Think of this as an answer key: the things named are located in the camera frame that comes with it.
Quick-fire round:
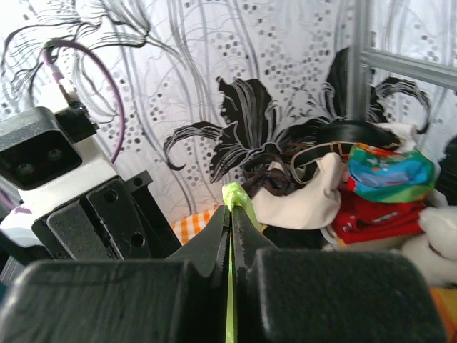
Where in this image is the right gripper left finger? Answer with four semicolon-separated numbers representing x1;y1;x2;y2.
1;206;230;342

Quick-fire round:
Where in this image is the black hat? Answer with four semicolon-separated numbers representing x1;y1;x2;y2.
316;120;403;151

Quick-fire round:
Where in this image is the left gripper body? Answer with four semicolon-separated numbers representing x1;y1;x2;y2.
1;106;98;189

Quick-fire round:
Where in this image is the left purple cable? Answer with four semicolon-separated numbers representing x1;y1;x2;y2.
39;39;126;164

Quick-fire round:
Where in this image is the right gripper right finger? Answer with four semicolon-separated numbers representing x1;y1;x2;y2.
231;207;447;342

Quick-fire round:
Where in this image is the green trash bag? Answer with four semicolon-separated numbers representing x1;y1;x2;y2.
222;182;266;343

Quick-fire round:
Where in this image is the colourful printed cloth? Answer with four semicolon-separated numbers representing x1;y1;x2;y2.
348;144;436;204

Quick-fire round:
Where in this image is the rainbow striped cloth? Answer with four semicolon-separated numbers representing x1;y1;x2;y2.
431;287;457;343

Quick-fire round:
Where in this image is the cream canvas tote bag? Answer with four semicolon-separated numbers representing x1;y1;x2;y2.
252;153;345;230

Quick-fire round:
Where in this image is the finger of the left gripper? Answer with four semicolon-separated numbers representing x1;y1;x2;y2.
32;200;124;260
86;171;181;259

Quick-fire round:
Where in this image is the red cloth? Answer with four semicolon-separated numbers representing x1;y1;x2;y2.
331;191;426;244

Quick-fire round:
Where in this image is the white fluffy plush lamb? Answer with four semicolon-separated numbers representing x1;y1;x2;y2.
401;206;456;287

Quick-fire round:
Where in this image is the orange checked towel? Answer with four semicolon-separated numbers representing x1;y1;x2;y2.
171;206;218;245

